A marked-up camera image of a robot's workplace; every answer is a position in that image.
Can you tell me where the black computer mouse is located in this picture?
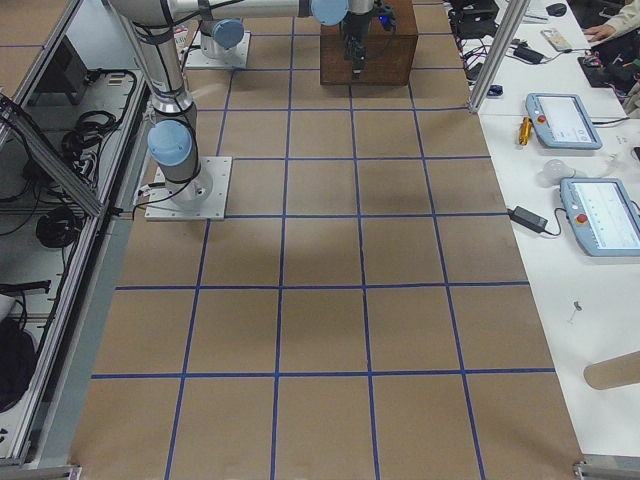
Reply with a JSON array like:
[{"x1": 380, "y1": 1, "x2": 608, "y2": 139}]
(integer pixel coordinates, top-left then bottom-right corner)
[{"x1": 545, "y1": 2, "x2": 567, "y2": 17}]

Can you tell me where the small blue object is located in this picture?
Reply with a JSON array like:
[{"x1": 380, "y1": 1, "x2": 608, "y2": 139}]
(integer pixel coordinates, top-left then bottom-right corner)
[{"x1": 487, "y1": 84, "x2": 504, "y2": 98}]

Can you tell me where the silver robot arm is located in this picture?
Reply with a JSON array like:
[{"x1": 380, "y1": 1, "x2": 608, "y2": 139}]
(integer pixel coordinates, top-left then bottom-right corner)
[
  {"x1": 163, "y1": 1, "x2": 396, "y2": 79},
  {"x1": 111, "y1": 1, "x2": 213, "y2": 210}
]

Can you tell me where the aluminium frame post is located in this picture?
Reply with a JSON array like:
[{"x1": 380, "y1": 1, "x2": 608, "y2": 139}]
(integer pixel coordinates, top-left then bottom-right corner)
[{"x1": 469, "y1": 0, "x2": 529, "y2": 113}]

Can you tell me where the black cable coil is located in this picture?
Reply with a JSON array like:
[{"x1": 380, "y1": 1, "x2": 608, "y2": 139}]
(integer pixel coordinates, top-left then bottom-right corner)
[{"x1": 35, "y1": 204, "x2": 84, "y2": 250}]

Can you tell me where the cardboard paper roll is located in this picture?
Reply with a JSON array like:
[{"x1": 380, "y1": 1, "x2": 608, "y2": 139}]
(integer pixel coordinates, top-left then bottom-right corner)
[{"x1": 583, "y1": 351, "x2": 640, "y2": 390}]

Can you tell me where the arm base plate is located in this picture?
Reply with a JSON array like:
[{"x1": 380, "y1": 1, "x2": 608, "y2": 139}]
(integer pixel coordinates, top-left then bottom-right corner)
[
  {"x1": 144, "y1": 156, "x2": 232, "y2": 221},
  {"x1": 185, "y1": 31, "x2": 251, "y2": 70}
]

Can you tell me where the smartphone patterned case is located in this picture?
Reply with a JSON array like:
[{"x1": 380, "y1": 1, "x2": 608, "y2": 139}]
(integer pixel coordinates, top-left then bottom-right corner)
[{"x1": 540, "y1": 28, "x2": 573, "y2": 52}]

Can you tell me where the near teach pendant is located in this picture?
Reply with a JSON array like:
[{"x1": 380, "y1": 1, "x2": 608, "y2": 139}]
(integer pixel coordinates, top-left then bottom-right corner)
[{"x1": 560, "y1": 178, "x2": 639, "y2": 257}]

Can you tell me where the black power adapter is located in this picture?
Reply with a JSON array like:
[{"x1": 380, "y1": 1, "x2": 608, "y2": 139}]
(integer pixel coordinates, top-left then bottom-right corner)
[{"x1": 507, "y1": 206, "x2": 548, "y2": 233}]

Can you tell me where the aluminium side frame rail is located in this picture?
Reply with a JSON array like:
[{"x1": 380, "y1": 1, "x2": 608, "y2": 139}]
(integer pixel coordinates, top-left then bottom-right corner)
[{"x1": 0, "y1": 0, "x2": 151, "y2": 469}]

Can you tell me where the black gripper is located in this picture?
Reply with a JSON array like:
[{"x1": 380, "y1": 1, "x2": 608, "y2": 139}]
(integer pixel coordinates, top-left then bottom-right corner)
[{"x1": 343, "y1": 34, "x2": 366, "y2": 80}]

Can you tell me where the person hand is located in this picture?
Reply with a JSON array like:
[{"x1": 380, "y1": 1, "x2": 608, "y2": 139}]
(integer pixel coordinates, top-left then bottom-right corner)
[{"x1": 583, "y1": 24, "x2": 616, "y2": 43}]

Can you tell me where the white light bulb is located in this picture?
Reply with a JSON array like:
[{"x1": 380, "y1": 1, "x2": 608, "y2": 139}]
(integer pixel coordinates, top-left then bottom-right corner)
[{"x1": 536, "y1": 159, "x2": 588, "y2": 188}]

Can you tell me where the teach pendant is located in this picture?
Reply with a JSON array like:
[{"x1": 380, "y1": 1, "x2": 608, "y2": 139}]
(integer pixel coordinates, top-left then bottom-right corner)
[
  {"x1": 525, "y1": 93, "x2": 602, "y2": 150},
  {"x1": 560, "y1": 178, "x2": 639, "y2": 257}
]

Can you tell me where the far teach pendant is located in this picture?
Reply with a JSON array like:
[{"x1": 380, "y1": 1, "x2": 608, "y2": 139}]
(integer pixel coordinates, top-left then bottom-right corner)
[{"x1": 525, "y1": 93, "x2": 602, "y2": 150}]

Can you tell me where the dark wooden drawer cabinet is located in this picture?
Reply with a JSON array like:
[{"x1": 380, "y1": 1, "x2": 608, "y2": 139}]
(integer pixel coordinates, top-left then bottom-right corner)
[{"x1": 320, "y1": 1, "x2": 418, "y2": 86}]

